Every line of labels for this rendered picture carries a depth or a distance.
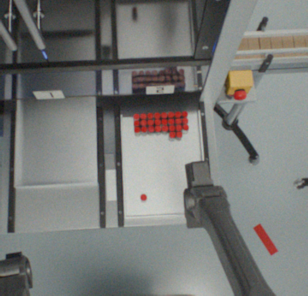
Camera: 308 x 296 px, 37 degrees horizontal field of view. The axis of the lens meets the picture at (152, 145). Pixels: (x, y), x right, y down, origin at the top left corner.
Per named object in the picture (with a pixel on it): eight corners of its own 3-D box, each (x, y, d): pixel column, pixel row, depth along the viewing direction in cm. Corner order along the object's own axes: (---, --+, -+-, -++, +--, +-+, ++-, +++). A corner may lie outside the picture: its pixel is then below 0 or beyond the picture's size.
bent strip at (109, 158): (105, 157, 149) (103, 153, 144) (114, 157, 149) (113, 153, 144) (107, 200, 146) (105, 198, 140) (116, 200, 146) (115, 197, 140)
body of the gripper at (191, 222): (208, 188, 119) (212, 183, 112) (212, 227, 117) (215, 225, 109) (183, 189, 119) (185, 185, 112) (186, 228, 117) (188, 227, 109)
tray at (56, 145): (19, 89, 155) (16, 85, 152) (96, 86, 156) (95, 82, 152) (17, 188, 146) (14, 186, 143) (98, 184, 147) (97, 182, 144)
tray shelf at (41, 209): (6, 92, 157) (4, 90, 155) (209, 83, 158) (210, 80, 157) (1, 234, 145) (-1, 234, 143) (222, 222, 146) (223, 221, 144)
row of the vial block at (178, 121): (133, 124, 152) (133, 120, 148) (187, 121, 153) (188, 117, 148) (133, 130, 152) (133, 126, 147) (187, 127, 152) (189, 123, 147)
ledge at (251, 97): (213, 67, 160) (214, 64, 158) (250, 65, 160) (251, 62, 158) (217, 104, 156) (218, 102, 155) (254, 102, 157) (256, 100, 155)
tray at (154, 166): (121, 117, 153) (120, 114, 150) (198, 114, 153) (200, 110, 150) (125, 219, 144) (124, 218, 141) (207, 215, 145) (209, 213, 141)
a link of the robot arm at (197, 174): (189, 209, 98) (228, 204, 99) (182, 157, 101) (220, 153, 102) (181, 214, 110) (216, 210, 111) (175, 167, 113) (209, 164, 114)
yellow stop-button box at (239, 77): (224, 74, 149) (227, 65, 142) (246, 73, 149) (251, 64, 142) (226, 96, 147) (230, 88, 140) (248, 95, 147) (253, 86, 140)
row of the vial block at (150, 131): (133, 130, 152) (133, 126, 147) (187, 127, 152) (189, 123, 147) (134, 137, 151) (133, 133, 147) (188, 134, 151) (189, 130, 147)
